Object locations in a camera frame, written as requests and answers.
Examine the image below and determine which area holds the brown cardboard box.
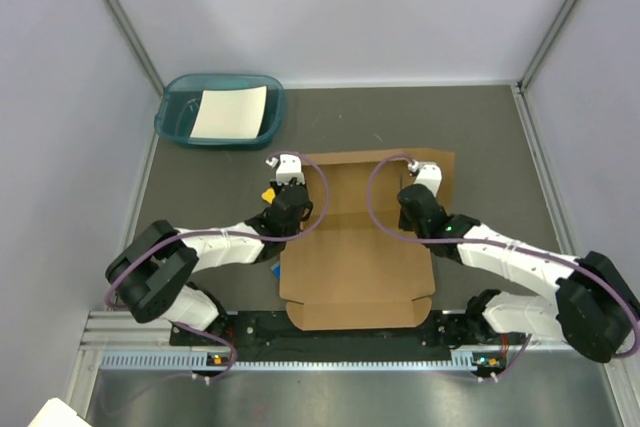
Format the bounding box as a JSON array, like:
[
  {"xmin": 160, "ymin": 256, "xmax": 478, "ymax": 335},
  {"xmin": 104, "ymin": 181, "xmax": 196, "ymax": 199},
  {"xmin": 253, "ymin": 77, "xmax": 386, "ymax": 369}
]
[{"xmin": 279, "ymin": 150, "xmax": 436, "ymax": 331}]

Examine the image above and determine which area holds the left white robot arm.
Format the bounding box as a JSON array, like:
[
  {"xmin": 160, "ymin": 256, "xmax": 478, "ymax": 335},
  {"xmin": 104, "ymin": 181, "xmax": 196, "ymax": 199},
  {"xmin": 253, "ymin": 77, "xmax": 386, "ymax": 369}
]
[{"xmin": 105, "ymin": 182, "xmax": 313, "ymax": 336}]

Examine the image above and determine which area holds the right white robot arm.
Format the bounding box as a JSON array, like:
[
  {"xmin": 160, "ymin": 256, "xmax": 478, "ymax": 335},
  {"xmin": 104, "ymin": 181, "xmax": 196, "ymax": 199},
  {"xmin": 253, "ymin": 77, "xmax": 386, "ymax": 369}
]
[{"xmin": 397, "ymin": 184, "xmax": 639, "ymax": 363}]

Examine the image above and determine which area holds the white box corner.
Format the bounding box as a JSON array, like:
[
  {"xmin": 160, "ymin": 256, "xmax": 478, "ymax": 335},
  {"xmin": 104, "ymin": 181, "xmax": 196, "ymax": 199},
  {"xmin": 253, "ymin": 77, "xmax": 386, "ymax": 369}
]
[{"xmin": 28, "ymin": 398, "xmax": 90, "ymax": 427}]

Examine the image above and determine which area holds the yellow bone-shaped eraser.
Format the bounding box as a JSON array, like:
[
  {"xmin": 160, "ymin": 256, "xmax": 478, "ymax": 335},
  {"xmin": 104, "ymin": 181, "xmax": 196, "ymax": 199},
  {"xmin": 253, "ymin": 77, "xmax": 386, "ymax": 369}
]
[{"xmin": 261, "ymin": 188, "xmax": 276, "ymax": 205}]

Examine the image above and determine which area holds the white paper sheet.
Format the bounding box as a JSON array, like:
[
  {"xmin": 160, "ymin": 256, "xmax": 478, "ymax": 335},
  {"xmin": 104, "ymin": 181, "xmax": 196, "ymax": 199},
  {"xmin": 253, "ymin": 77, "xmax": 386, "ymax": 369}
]
[{"xmin": 190, "ymin": 86, "xmax": 268, "ymax": 140}]

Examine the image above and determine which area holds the teal plastic bin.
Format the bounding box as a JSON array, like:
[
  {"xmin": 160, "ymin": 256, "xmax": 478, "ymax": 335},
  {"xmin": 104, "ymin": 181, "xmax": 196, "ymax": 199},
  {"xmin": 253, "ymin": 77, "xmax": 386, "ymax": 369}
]
[{"xmin": 154, "ymin": 73, "xmax": 286, "ymax": 150}]

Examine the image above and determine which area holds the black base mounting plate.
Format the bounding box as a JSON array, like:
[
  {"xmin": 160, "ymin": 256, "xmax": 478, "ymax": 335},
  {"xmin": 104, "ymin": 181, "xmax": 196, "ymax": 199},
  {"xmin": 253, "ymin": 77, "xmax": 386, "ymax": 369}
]
[{"xmin": 169, "ymin": 309, "xmax": 526, "ymax": 351}]

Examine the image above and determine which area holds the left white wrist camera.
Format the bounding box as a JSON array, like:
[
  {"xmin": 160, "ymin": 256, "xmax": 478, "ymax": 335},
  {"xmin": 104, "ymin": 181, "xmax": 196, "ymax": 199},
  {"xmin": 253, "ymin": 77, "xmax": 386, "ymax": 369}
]
[{"xmin": 265, "ymin": 153, "xmax": 305, "ymax": 186}]

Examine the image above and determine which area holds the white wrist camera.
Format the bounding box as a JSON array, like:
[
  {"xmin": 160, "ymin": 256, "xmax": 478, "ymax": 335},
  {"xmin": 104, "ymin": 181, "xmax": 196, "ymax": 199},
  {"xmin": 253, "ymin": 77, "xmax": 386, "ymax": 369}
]
[
  {"xmin": 408, "ymin": 160, "xmax": 443, "ymax": 196},
  {"xmin": 265, "ymin": 153, "xmax": 305, "ymax": 186}
]

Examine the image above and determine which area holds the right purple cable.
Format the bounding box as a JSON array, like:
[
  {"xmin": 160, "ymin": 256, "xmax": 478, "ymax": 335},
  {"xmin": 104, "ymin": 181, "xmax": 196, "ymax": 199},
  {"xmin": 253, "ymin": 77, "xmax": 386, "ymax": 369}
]
[{"xmin": 366, "ymin": 155, "xmax": 640, "ymax": 383}]

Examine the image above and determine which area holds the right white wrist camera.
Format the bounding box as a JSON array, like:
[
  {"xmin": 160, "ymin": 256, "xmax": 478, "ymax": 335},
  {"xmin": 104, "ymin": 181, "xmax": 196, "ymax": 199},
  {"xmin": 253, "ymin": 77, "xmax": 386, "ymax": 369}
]
[{"xmin": 408, "ymin": 160, "xmax": 443, "ymax": 196}]

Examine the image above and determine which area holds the aluminium frame rail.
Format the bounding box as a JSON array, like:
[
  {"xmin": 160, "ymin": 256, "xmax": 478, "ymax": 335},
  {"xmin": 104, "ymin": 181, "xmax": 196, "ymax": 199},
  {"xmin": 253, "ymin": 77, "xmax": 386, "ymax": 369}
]
[{"xmin": 79, "ymin": 310, "xmax": 626, "ymax": 352}]

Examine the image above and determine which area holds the grey slotted cable duct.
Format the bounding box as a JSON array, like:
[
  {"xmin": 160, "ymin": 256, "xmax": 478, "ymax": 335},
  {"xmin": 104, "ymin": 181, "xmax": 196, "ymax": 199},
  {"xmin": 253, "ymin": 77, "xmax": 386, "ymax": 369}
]
[{"xmin": 99, "ymin": 349, "xmax": 506, "ymax": 373}]

